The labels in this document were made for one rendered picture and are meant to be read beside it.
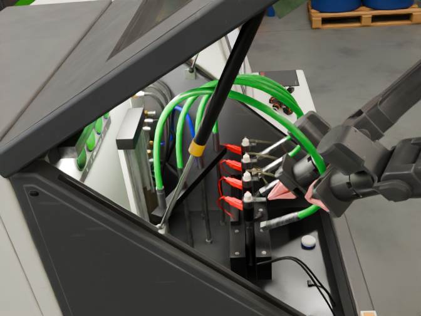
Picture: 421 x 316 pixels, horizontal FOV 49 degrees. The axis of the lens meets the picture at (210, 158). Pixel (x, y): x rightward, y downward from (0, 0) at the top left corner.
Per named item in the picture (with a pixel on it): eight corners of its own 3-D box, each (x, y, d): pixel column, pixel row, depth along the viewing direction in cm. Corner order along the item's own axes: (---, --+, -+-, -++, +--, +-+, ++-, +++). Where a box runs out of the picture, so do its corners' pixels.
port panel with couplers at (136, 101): (157, 180, 127) (138, 75, 110) (145, 181, 127) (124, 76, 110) (163, 155, 138) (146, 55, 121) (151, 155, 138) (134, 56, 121)
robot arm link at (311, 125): (375, 139, 89) (366, 128, 97) (335, 96, 87) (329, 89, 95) (327, 179, 92) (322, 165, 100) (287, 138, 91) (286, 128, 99)
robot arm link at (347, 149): (415, 199, 63) (436, 152, 67) (354, 148, 62) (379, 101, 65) (359, 209, 74) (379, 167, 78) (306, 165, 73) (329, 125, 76)
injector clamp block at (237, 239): (272, 298, 118) (271, 256, 109) (232, 299, 118) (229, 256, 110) (264, 212, 146) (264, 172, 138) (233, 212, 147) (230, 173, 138)
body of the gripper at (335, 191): (308, 192, 80) (334, 185, 73) (341, 155, 84) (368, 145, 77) (332, 220, 80) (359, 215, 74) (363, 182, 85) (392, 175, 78)
